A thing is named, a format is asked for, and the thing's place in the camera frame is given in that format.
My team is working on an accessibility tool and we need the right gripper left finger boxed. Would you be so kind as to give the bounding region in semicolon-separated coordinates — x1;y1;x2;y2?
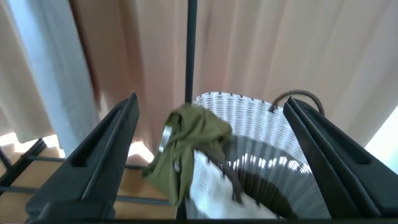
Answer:
24;92;140;219

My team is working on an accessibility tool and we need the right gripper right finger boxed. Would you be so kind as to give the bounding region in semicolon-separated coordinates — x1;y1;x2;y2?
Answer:
282;96;398;218

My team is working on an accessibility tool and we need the green garment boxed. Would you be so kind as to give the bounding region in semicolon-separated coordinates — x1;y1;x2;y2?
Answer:
142;103;234;208

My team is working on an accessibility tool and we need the black clothes rack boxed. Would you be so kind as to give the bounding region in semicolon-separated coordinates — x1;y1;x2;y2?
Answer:
0;0;199;219

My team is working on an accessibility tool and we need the beige curtain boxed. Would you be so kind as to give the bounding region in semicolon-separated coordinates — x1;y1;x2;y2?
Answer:
0;0;398;156

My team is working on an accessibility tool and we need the white laundry basket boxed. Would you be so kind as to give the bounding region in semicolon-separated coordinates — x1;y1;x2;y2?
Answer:
185;89;333;219

